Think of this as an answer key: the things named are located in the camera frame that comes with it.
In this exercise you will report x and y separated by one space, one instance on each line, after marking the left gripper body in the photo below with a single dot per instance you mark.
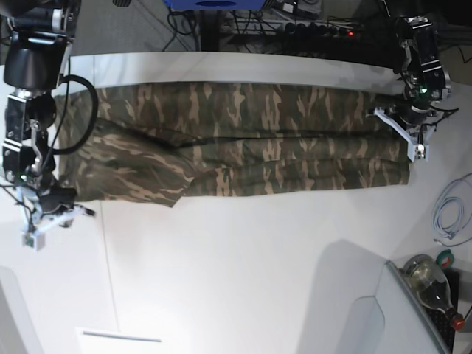
413 114

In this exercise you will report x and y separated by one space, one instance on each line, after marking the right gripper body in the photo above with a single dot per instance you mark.
45 201

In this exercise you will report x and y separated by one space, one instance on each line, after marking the camouflage t-shirt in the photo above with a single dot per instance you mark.
156 143

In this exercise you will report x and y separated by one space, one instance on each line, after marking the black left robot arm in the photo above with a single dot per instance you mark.
416 55

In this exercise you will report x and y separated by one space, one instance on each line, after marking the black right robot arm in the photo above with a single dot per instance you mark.
41 38

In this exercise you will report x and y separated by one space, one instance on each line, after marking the green tape roll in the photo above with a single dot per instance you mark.
445 259

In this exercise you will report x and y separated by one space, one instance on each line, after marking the clear glass bottle red cap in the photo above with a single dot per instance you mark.
431 286

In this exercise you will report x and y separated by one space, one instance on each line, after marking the black power strip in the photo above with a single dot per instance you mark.
306 30

